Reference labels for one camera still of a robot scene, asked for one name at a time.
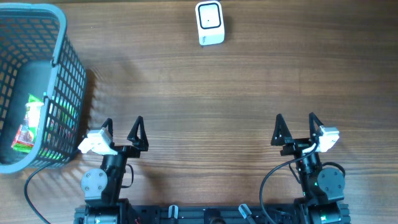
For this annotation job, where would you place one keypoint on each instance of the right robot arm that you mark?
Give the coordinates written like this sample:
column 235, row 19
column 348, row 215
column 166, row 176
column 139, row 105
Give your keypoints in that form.
column 322, row 183

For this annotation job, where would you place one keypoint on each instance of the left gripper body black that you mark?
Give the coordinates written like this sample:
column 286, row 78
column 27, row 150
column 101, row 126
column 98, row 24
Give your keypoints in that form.
column 124, row 149

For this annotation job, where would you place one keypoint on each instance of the white barcode scanner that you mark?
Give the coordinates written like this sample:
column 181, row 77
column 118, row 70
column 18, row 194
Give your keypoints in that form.
column 210, row 23

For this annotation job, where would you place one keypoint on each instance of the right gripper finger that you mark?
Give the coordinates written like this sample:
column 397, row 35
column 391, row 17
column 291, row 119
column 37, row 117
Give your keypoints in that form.
column 281, row 135
column 313, row 121

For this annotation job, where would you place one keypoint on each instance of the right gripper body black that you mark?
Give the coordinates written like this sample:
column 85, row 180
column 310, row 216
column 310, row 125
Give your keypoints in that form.
column 298, row 147

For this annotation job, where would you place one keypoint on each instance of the green gummy candy bag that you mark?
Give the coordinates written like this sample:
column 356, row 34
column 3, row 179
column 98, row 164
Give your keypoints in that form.
column 52, row 128

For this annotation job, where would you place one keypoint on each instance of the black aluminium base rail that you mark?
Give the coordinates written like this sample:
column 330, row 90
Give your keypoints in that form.
column 279, row 213

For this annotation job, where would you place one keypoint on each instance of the grey plastic mesh basket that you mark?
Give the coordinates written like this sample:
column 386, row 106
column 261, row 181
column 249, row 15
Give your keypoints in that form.
column 43, row 85

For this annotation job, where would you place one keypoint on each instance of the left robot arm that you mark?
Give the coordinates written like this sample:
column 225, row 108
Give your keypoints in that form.
column 102, row 186

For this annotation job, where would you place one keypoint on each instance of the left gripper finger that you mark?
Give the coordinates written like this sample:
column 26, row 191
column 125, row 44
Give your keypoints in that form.
column 109, row 125
column 137, row 135

